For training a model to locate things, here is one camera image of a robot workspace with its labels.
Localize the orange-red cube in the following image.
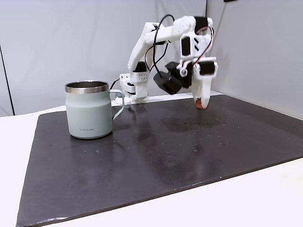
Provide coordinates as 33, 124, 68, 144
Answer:
196, 97, 209, 111

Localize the dark grey table mat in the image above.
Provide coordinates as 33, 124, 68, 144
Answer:
15, 94, 303, 227

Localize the pale green steel mug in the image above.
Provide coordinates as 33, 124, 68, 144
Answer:
64, 81, 125, 140

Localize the black camera box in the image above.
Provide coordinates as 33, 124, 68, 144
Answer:
153, 61, 184, 95

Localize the red motor wire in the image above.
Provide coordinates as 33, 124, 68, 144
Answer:
194, 26, 214, 65

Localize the black camera cable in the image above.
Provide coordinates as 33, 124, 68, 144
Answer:
152, 14, 176, 78

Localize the black base cable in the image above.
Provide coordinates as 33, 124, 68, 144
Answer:
110, 79, 122, 92

